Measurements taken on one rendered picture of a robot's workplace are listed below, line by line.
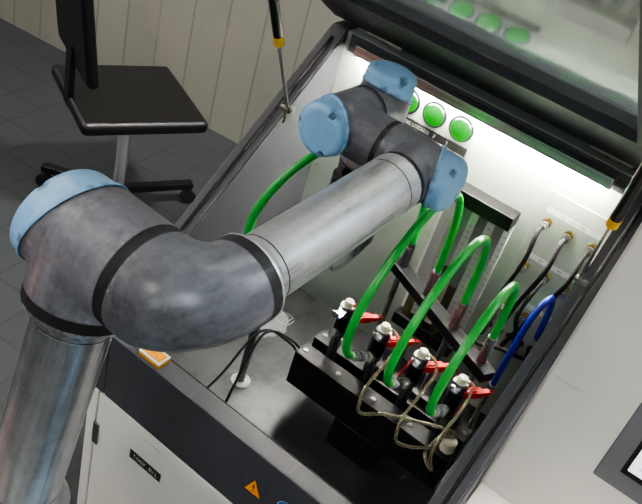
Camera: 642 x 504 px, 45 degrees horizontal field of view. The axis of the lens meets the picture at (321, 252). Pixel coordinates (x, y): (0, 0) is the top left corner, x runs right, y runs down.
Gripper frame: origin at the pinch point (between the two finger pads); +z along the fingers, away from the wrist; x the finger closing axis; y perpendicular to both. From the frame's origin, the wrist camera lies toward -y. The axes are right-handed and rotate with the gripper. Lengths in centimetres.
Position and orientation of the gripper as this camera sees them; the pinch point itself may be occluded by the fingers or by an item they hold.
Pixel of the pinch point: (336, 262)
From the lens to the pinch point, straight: 127.9
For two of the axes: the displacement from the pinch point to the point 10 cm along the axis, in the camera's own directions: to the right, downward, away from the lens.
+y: -5.7, 3.6, -7.4
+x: 7.8, 5.1, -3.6
